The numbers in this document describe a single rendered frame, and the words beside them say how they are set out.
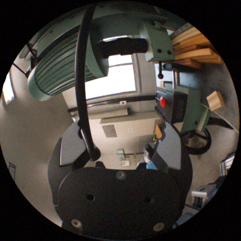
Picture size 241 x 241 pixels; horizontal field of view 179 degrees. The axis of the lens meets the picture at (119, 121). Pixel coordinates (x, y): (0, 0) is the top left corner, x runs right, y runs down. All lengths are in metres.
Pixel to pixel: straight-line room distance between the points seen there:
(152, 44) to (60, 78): 0.25
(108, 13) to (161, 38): 0.15
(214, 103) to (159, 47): 0.18
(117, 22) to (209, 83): 0.29
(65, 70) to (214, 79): 0.35
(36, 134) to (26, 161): 0.55
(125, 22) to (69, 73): 0.22
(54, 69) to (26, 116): 1.46
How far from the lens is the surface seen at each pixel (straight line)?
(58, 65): 0.23
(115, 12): 0.26
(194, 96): 0.24
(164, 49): 0.25
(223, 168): 1.05
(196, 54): 0.21
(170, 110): 0.21
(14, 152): 1.61
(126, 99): 1.63
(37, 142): 1.70
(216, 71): 0.24
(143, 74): 1.66
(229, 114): 0.22
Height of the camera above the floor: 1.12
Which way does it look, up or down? 8 degrees up
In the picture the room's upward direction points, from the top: 96 degrees counter-clockwise
